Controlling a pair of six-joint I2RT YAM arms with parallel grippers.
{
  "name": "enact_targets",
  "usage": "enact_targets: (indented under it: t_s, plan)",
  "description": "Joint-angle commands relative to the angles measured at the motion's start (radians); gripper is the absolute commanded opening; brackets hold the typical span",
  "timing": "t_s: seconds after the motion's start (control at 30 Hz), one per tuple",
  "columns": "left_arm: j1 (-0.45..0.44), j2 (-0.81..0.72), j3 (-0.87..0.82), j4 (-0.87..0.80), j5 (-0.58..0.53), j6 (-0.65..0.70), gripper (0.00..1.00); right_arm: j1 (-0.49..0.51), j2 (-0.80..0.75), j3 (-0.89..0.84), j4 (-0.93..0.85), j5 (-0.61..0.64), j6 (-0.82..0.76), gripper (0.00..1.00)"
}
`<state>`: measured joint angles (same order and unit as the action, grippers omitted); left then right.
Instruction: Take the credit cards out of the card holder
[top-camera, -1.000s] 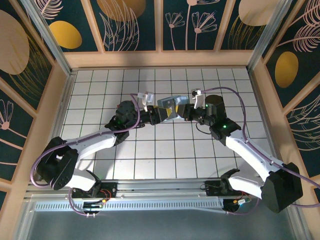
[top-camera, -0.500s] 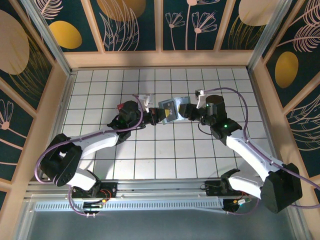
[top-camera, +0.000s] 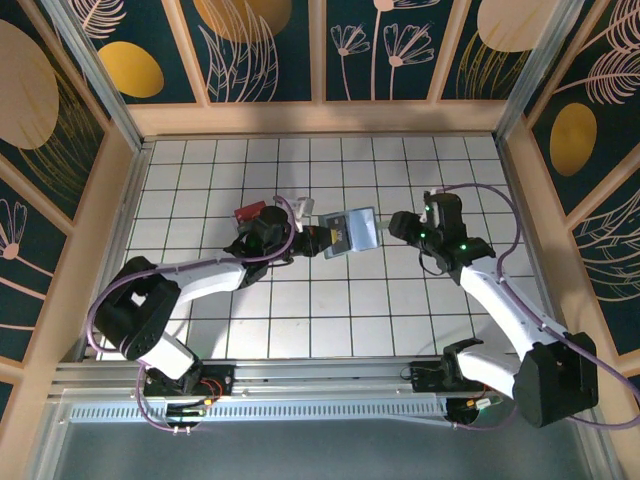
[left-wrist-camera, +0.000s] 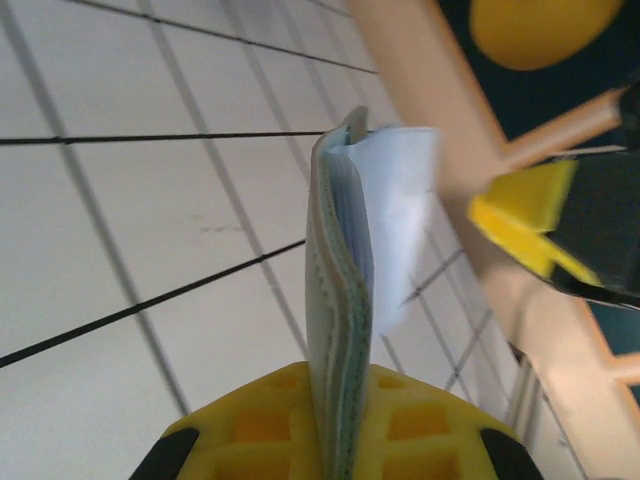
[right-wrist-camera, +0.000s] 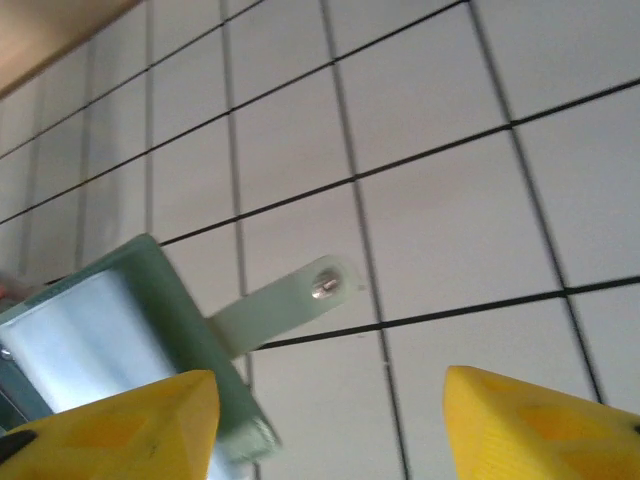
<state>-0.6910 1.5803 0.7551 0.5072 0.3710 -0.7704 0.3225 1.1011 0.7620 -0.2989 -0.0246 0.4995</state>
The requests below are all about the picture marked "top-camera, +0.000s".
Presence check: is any aluminium corner post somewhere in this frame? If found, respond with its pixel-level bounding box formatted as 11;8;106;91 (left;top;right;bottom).
42;0;146;151
493;0;587;142

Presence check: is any grey metal panel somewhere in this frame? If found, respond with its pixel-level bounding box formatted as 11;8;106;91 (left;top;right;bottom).
47;419;599;480

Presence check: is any slotted metal cable duct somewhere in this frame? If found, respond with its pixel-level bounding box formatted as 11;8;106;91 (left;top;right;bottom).
69;402;451;426

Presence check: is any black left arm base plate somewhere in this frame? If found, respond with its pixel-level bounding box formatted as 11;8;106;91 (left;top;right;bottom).
143;363;236;399

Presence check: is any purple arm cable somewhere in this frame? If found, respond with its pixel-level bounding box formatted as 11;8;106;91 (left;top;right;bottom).
85;193;301;436
429;182;640;432

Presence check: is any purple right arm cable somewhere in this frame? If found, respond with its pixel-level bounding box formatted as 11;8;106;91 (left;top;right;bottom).
429;182;640;432

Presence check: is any aluminium cross rail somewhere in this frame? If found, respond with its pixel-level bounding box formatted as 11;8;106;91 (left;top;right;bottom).
47;353;599;401

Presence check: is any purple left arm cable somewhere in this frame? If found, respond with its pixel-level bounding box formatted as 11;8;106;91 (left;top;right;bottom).
85;193;301;436

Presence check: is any aluminium side rail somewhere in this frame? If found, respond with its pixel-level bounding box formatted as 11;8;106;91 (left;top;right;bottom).
77;139;154;362
497;139;576;357

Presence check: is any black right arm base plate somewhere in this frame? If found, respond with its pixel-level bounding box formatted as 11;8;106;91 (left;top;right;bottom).
409;359;501;394

